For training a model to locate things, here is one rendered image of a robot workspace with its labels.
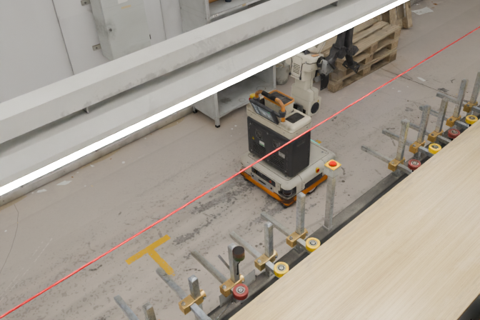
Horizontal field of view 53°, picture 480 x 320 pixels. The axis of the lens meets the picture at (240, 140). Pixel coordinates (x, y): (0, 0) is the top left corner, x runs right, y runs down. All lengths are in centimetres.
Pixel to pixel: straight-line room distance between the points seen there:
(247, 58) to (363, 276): 160
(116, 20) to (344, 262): 280
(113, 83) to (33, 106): 19
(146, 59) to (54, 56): 332
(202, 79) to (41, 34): 320
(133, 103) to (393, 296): 182
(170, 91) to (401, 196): 214
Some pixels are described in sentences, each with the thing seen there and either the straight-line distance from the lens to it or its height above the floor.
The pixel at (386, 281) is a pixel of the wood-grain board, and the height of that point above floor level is 90.
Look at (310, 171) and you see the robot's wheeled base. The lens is 423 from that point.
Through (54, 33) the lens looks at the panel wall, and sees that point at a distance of 445.
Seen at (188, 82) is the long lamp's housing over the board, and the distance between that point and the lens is 128.
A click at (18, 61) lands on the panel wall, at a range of 441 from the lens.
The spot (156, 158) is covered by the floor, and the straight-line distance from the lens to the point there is 494.
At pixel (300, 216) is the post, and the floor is 101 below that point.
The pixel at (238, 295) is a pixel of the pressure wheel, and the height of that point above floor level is 91.
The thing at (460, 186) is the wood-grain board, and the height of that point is 90.
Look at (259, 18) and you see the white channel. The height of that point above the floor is 246.
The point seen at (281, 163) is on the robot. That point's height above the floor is 41.
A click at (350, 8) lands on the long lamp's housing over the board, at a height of 237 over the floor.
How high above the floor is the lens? 299
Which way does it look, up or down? 36 degrees down
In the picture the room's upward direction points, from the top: 4 degrees counter-clockwise
